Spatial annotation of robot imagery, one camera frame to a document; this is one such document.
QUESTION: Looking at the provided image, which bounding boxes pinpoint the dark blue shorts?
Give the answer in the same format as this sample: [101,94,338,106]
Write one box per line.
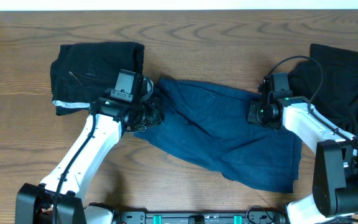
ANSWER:
[134,78,302,194]

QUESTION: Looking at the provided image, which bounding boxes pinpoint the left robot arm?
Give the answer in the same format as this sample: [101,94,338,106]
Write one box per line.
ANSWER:
[15,97,163,223]

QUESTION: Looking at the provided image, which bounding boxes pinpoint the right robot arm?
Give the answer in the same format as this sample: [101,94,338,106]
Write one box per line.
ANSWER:
[247,91,358,223]

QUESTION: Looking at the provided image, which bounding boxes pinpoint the folded black garment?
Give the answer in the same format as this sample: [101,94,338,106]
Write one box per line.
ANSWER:
[50,42,145,116]

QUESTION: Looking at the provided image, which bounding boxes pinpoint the black garment pile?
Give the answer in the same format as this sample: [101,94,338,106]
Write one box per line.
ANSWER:
[288,44,358,136]

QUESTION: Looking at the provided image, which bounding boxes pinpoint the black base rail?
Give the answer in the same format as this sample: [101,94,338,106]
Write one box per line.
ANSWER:
[113,209,287,224]

